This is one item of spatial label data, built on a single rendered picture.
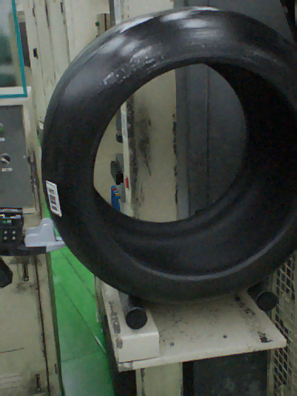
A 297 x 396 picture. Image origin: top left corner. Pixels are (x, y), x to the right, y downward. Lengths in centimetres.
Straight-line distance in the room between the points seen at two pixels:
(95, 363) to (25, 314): 71
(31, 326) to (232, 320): 87
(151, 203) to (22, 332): 78
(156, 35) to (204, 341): 65
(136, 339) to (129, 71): 53
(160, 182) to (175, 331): 39
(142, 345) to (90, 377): 133
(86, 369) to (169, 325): 128
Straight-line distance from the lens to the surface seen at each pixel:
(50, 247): 106
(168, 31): 92
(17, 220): 103
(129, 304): 107
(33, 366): 198
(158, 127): 130
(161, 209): 136
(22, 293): 183
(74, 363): 251
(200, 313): 126
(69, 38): 436
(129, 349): 109
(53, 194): 93
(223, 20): 96
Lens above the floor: 146
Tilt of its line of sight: 18 degrees down
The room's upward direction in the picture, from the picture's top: 2 degrees counter-clockwise
